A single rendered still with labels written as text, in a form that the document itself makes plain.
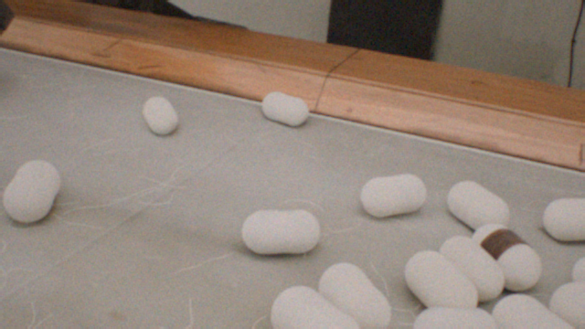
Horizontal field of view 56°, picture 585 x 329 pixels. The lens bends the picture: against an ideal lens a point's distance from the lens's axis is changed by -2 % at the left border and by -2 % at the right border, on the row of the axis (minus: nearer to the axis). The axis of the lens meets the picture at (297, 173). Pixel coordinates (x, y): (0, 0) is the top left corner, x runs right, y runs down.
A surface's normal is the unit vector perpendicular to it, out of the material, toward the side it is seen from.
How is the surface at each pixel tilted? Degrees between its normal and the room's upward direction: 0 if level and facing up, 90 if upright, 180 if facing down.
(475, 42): 90
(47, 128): 0
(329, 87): 45
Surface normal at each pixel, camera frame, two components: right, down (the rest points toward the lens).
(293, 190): 0.07, -0.89
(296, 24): -0.40, 0.39
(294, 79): -0.21, -0.34
